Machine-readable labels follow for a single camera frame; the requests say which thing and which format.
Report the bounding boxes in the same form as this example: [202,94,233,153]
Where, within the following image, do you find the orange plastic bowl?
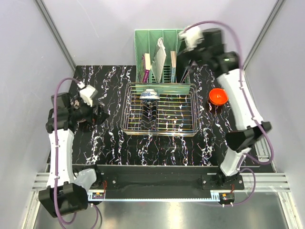
[209,88,228,106]

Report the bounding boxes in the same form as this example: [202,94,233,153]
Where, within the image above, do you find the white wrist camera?
[77,82,98,107]
[178,26,203,51]

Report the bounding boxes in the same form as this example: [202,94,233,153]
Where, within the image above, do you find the red patterned bowl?
[71,100,81,109]

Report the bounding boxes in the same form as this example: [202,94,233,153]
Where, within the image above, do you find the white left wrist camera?
[77,82,98,107]

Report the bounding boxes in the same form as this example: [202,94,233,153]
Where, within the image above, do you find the green plastic file organizer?
[134,29,191,84]

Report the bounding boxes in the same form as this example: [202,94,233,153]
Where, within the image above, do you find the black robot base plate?
[73,164,244,191]

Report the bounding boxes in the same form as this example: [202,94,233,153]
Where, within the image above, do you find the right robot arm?
[177,27,272,189]

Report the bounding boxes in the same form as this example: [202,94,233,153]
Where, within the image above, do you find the metal wire dish rack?
[121,83,200,136]

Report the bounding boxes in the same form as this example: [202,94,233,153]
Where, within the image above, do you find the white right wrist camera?
[178,26,203,51]

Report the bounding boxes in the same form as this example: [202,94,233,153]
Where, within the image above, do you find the dark green clipboard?
[176,51,190,83]

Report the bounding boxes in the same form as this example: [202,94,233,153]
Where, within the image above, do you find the white spiral notebook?
[151,37,166,83]

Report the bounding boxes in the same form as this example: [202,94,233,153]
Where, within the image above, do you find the blue spine book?
[170,51,177,83]

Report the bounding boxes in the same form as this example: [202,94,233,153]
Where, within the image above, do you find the purple illustrated book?
[142,53,151,83]

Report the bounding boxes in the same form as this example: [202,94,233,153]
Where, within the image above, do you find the blue white porcelain bowl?
[140,89,160,101]

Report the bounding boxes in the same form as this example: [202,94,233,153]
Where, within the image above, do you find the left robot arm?
[39,93,109,218]

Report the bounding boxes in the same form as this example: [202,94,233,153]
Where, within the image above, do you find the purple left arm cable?
[52,77,103,228]

